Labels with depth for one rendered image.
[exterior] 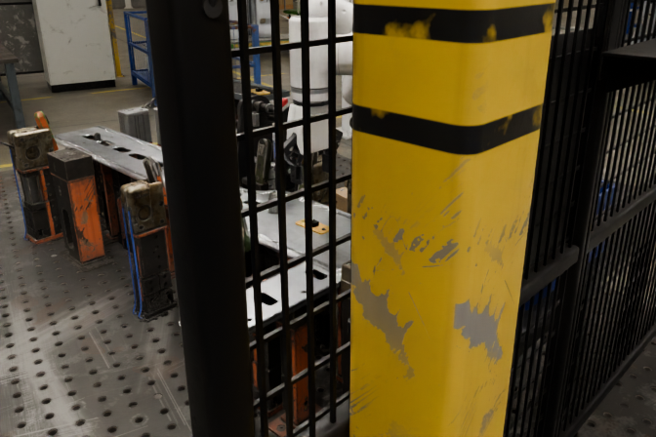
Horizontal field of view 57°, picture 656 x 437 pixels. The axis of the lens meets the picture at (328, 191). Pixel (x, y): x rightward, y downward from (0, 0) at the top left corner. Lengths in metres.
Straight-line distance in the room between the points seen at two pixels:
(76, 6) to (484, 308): 8.09
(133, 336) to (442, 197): 1.25
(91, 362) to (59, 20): 7.11
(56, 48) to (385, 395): 8.04
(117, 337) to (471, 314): 1.22
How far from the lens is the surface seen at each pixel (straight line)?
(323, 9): 1.29
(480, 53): 0.36
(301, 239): 1.25
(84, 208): 1.86
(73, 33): 8.41
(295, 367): 1.14
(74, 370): 1.49
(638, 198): 1.15
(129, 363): 1.47
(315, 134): 1.21
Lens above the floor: 1.53
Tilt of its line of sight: 21 degrees down
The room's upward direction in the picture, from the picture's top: straight up
